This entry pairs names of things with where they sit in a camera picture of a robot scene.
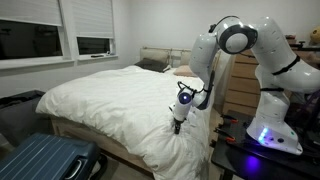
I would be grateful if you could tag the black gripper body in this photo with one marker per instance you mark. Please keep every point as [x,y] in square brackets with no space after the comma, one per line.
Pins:
[177,122]

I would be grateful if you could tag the white quilted duvet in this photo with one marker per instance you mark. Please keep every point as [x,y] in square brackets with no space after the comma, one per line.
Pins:
[126,103]

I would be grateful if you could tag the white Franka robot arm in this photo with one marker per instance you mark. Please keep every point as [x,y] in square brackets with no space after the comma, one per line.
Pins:
[276,66]

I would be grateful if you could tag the pink ribbed pillow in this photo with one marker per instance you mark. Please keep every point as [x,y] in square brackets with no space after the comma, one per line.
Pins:
[183,71]

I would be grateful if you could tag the dark grey pillow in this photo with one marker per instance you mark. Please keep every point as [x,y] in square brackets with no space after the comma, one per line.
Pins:
[151,64]

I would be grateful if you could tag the beige cushioned headboard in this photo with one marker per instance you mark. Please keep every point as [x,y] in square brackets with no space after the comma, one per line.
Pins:
[156,54]

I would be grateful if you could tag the wooden chest of drawers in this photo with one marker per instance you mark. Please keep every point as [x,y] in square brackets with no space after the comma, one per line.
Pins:
[243,86]

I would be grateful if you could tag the black robot table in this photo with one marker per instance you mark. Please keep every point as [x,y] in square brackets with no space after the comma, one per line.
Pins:
[266,163]

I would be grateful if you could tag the black remote control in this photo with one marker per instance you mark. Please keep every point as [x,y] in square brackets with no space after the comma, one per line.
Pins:
[97,55]

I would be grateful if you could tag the small dark window pane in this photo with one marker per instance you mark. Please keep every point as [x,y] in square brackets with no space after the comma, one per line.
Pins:
[93,45]

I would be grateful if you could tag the small white window blind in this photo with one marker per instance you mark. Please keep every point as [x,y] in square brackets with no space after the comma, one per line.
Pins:
[93,18]

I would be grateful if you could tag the blue hard-shell suitcase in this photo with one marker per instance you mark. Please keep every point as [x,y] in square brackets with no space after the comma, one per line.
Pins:
[43,156]

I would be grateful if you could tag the dark grey open suitcase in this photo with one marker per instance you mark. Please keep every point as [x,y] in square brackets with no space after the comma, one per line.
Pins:
[18,115]

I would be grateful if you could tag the yellow plush toy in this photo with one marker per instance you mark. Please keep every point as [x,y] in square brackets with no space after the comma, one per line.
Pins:
[316,35]

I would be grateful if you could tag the large dark window pane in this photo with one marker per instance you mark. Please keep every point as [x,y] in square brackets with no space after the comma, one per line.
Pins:
[30,41]

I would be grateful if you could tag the large white window blind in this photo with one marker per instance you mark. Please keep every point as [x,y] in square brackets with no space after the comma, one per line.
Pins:
[30,10]

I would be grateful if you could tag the light wooden bed frame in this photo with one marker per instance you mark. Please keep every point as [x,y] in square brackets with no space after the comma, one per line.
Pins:
[100,141]

